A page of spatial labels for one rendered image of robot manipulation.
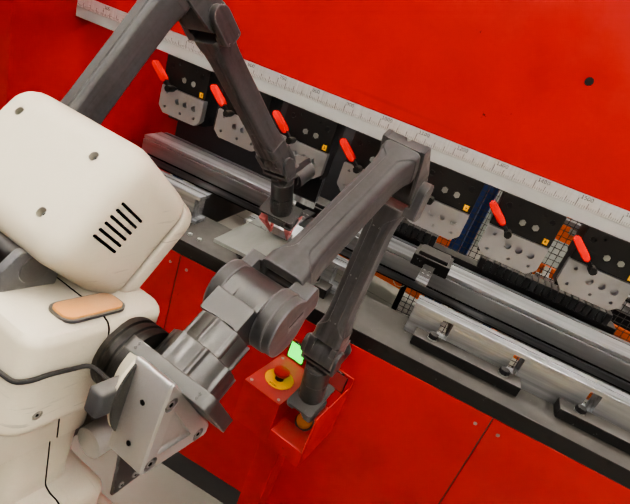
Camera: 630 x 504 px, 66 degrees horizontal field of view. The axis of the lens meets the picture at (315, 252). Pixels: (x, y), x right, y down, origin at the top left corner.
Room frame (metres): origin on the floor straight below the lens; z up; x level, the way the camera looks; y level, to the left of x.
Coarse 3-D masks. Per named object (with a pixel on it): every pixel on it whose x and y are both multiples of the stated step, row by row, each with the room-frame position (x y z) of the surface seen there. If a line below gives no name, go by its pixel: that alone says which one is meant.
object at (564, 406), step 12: (564, 408) 1.06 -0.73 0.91; (564, 420) 1.04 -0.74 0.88; (576, 420) 1.04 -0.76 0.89; (588, 420) 1.04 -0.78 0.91; (600, 420) 1.06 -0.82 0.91; (588, 432) 1.03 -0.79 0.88; (600, 432) 1.02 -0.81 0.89; (612, 432) 1.03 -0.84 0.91; (624, 432) 1.05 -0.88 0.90; (612, 444) 1.01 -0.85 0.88; (624, 444) 1.01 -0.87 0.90
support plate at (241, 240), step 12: (240, 228) 1.21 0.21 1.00; (252, 228) 1.24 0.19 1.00; (264, 228) 1.27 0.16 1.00; (216, 240) 1.10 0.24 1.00; (228, 240) 1.12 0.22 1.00; (240, 240) 1.14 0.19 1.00; (252, 240) 1.17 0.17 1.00; (264, 240) 1.19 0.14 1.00; (276, 240) 1.22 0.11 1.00; (240, 252) 1.08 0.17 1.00; (264, 252) 1.12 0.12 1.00
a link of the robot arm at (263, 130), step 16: (208, 16) 0.89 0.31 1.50; (224, 16) 0.90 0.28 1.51; (192, 32) 0.95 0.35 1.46; (208, 32) 0.95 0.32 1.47; (224, 32) 0.90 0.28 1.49; (240, 32) 0.93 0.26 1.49; (208, 48) 0.93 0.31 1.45; (224, 48) 0.94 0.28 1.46; (224, 64) 0.95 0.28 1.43; (240, 64) 0.98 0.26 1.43; (224, 80) 0.97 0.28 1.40; (240, 80) 0.98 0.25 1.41; (240, 96) 0.99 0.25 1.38; (256, 96) 1.03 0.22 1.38; (240, 112) 1.02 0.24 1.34; (256, 112) 1.03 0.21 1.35; (256, 128) 1.04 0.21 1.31; (272, 128) 1.08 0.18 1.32; (256, 144) 1.07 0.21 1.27; (272, 144) 1.07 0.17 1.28; (272, 160) 1.08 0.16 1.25
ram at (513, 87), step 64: (128, 0) 1.48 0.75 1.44; (256, 0) 1.38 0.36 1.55; (320, 0) 1.33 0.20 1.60; (384, 0) 1.30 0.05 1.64; (448, 0) 1.26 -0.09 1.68; (512, 0) 1.23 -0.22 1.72; (576, 0) 1.20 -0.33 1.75; (320, 64) 1.32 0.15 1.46; (384, 64) 1.28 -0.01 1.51; (448, 64) 1.25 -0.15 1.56; (512, 64) 1.21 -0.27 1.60; (576, 64) 1.18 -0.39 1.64; (448, 128) 1.23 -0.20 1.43; (512, 128) 1.20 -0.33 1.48; (576, 128) 1.17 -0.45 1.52; (512, 192) 1.18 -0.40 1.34
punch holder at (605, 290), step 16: (592, 240) 1.13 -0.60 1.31; (608, 240) 1.12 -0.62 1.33; (624, 240) 1.11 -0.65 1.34; (576, 256) 1.13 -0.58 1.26; (592, 256) 1.12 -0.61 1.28; (608, 256) 1.11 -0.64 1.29; (624, 256) 1.11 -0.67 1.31; (560, 272) 1.14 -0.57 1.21; (576, 272) 1.12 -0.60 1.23; (608, 272) 1.11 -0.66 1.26; (624, 272) 1.10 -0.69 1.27; (560, 288) 1.12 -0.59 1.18; (576, 288) 1.12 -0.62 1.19; (592, 288) 1.11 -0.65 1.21; (608, 288) 1.10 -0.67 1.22; (624, 288) 1.09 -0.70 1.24; (608, 304) 1.10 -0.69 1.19
